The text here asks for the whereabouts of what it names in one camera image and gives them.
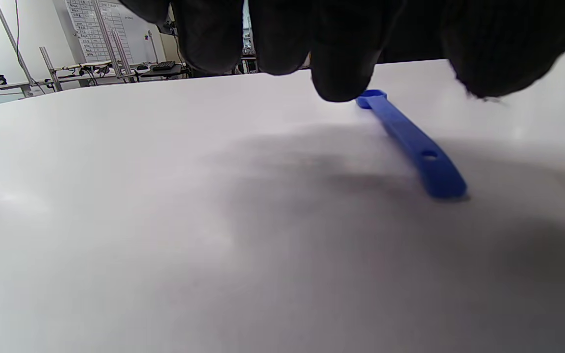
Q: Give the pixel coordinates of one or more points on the person's left hand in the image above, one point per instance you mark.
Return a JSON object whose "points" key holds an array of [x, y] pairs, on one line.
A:
{"points": [[341, 49]]}

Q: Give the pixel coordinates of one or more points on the small blue measuring spoon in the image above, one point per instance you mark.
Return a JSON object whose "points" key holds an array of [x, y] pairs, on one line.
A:
{"points": [[410, 139]]}

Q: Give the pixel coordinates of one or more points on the small black keyboard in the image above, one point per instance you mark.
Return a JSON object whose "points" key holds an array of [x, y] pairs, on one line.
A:
{"points": [[164, 65]]}

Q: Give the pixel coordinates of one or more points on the aluminium frame posts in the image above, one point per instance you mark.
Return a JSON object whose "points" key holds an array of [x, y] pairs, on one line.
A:
{"points": [[121, 59]]}

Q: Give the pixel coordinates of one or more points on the white wall chart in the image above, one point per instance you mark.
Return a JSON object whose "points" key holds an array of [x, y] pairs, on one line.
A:
{"points": [[86, 29]]}

